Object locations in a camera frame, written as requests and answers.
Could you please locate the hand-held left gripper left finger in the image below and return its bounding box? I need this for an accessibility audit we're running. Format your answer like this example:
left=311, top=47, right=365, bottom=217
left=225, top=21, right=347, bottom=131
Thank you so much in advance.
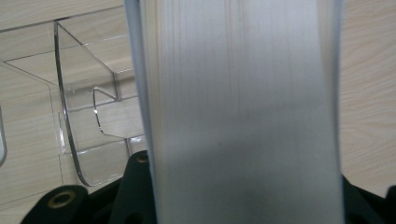
left=107, top=149, right=157, bottom=224

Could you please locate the clear acrylic book rack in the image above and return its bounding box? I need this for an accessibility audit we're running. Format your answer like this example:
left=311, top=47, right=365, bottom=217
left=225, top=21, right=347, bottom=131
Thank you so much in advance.
left=0, top=19, right=149, bottom=189

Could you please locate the blue paperback book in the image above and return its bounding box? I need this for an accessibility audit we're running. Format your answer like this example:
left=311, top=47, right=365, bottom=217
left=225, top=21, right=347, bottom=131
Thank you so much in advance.
left=123, top=0, right=346, bottom=224

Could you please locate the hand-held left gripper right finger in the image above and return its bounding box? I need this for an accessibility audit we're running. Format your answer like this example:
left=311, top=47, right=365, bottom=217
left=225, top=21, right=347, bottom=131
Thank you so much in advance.
left=341, top=175, right=389, bottom=224

